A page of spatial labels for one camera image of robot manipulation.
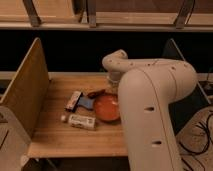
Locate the left metal shelf bracket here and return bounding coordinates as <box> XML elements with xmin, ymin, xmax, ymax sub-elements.
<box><xmin>22</xmin><ymin>0</ymin><xmax>41</xmax><ymax>27</ymax></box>

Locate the left wooden side panel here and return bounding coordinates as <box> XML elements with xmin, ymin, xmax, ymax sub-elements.
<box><xmin>0</xmin><ymin>38</ymin><xmax>49</xmax><ymax>143</ymax></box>

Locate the white rectangular box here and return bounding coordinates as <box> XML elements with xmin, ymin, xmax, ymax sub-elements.
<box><xmin>68</xmin><ymin>114</ymin><xmax>95</xmax><ymax>130</ymax></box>

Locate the small white cap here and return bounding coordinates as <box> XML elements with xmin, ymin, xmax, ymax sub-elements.
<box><xmin>61</xmin><ymin>115</ymin><xmax>66</xmax><ymax>122</ymax></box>

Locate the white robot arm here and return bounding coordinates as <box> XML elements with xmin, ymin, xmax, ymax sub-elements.
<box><xmin>102</xmin><ymin>50</ymin><xmax>197</xmax><ymax>171</ymax></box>

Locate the metal shelf bracket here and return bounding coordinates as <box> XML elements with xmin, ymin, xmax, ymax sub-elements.
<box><xmin>174</xmin><ymin>0</ymin><xmax>195</xmax><ymax>29</ymax></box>
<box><xmin>22</xmin><ymin>0</ymin><xmax>41</xmax><ymax>27</ymax></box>
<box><xmin>86</xmin><ymin>0</ymin><xmax>96</xmax><ymax>28</ymax></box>

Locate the middle metal shelf bracket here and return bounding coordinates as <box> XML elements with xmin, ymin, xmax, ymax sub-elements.
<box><xmin>86</xmin><ymin>0</ymin><xmax>96</xmax><ymax>28</ymax></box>

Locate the right metal shelf bracket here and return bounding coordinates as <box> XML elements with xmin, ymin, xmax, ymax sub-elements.
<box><xmin>174</xmin><ymin>0</ymin><xmax>195</xmax><ymax>29</ymax></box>

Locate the orange ceramic bowl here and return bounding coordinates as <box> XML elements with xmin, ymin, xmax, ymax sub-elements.
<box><xmin>93</xmin><ymin>94</ymin><xmax>120</xmax><ymax>122</ymax></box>

